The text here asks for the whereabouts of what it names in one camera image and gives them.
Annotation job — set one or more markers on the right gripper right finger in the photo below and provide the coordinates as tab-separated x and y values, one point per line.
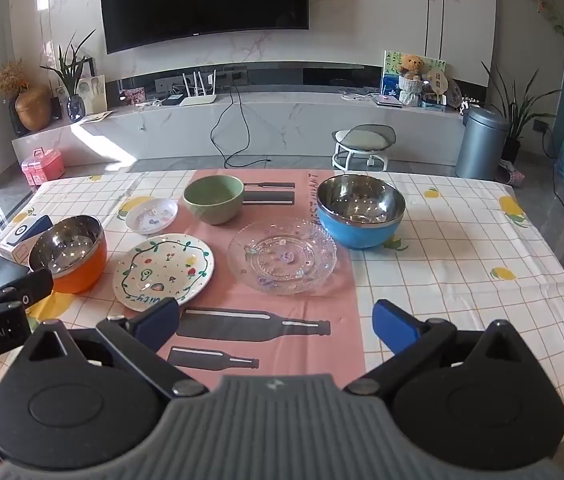
416	347

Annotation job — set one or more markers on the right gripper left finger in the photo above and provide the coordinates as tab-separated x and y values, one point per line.
134	343

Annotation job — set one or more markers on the painted white ceramic plate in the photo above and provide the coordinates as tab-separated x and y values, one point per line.
177	266

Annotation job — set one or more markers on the orange steel bowl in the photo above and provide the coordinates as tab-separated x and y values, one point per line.
74	250

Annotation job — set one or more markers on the small white saucer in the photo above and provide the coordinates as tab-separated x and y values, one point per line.
152	216

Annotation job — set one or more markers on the clear glass plate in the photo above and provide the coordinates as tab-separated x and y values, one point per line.
287	256

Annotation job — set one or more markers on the green ceramic bowl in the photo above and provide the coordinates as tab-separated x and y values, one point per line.
215	199

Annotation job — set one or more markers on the white blue product box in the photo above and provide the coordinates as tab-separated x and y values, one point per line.
17	245

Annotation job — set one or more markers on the checked lemon tablecloth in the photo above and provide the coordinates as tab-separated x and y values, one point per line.
464	252

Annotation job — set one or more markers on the pink storage box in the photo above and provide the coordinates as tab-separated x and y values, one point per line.
43	166

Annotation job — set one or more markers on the white round stool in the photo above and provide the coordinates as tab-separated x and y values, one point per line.
369	141

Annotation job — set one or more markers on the brown round vase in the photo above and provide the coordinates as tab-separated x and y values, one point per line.
33	107

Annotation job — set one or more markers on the grey trash can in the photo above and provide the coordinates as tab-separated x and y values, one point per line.
482	146

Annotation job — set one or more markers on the dried yellow flowers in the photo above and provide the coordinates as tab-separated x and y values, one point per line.
13	79

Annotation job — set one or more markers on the white wifi router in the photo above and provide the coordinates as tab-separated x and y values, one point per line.
203	91

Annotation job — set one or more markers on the green potted plant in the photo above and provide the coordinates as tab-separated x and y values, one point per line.
517	108

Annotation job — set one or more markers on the colourful picture book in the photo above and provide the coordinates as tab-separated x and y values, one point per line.
398	64

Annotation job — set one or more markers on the leafy plant in vase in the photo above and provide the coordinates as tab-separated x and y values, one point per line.
69	67

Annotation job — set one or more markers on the teddy bear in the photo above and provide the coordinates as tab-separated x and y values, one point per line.
411	66

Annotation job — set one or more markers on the photo frame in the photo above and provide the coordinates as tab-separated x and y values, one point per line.
93	92

